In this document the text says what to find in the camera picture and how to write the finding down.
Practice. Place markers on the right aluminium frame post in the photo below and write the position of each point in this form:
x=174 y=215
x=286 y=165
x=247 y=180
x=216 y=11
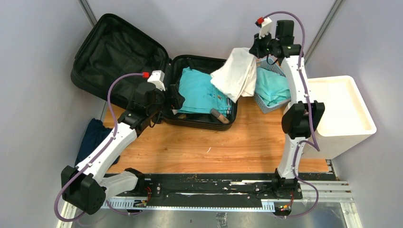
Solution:
x=331 y=15

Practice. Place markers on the left aluminium frame post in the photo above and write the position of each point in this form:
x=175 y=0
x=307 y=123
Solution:
x=88 y=12

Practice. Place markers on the black ribbed hard-shell suitcase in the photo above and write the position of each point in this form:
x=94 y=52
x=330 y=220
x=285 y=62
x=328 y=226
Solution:
x=114 y=47

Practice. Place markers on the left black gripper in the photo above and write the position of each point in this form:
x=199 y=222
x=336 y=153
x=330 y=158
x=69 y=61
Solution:
x=174 y=102

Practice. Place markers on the white three-drawer storage unit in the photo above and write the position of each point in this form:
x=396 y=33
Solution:
x=346 y=120

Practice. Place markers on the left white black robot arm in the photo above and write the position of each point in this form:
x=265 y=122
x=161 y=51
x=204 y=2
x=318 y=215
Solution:
x=85 y=186

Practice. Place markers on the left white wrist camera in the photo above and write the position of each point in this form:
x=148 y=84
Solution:
x=157 y=78

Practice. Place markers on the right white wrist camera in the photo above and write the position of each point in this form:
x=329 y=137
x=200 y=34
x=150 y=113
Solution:
x=265 y=26

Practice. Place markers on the dark blue cloth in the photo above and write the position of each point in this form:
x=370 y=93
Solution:
x=95 y=133

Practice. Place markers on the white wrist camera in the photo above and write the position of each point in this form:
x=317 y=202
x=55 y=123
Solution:
x=265 y=26
x=157 y=78

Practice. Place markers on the teal garment with logo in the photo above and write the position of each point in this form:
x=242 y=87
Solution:
x=200 y=95

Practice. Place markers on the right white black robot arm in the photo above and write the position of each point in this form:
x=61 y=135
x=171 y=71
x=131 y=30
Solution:
x=303 y=113

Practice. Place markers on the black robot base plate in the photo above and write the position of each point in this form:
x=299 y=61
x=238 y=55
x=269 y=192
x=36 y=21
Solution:
x=224 y=192

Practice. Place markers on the white garment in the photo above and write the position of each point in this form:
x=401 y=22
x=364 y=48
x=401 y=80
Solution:
x=237 y=77

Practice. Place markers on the aluminium frame post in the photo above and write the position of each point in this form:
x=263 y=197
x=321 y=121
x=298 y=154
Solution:
x=331 y=15
x=88 y=12

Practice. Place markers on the light teal garment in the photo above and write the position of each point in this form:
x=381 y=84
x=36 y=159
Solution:
x=271 y=87

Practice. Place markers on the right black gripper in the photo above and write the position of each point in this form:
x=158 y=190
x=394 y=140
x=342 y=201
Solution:
x=256 y=49

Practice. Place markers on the light blue plastic basket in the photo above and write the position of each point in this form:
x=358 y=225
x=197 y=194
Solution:
x=270 y=65

